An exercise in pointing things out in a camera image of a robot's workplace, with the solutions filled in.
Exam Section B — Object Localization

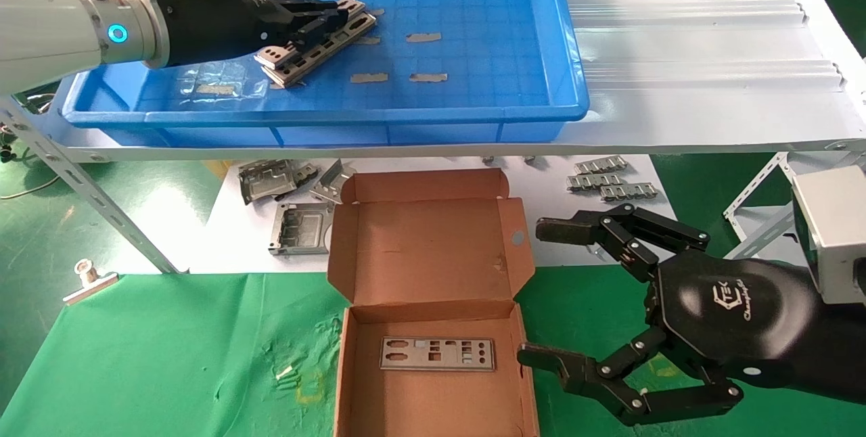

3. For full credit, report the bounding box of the green cloth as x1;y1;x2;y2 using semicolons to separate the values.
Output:
0;264;866;437

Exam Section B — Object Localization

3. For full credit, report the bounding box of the white paper sheet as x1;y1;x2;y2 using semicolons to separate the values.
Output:
206;156;677;274

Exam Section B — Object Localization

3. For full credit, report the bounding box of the grey stamped metal bracket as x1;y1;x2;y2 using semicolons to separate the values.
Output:
238;160;298;205

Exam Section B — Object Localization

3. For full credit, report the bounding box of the bent grey metal bracket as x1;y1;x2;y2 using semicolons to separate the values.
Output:
310;158;357;205

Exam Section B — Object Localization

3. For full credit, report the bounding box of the brown cardboard box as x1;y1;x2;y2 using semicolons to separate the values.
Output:
327;168;541;437

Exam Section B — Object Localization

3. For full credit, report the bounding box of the white metal shelf board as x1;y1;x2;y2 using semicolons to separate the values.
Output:
0;0;866;166

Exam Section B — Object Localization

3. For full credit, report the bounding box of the slotted steel angle bar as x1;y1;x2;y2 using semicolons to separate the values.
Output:
0;92;180;274

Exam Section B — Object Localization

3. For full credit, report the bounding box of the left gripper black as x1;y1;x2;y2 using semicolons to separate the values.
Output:
152;0;359;69

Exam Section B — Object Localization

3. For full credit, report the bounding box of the rectangular grey metal frame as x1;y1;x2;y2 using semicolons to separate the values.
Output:
269;202;334;256

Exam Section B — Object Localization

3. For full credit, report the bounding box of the small ribbed metal strip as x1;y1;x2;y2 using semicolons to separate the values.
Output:
600;182;661;202
566;172;625;191
574;156;629;175

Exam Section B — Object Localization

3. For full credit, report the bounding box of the clear plastic film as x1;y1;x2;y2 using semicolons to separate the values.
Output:
179;62;268;103

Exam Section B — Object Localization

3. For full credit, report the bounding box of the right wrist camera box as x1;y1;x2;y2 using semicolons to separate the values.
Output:
792;165;866;304

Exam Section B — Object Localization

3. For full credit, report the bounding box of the white slotted angle bracket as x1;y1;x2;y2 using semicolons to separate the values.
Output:
723;152;813;260

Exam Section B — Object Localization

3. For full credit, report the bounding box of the blue plastic tray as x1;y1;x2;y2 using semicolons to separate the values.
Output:
60;0;588;148

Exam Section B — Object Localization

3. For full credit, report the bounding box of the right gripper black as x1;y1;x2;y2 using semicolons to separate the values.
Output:
518;204;866;428

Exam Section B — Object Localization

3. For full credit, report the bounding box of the silver metal clip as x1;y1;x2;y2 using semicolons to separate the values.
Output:
63;258;120;306

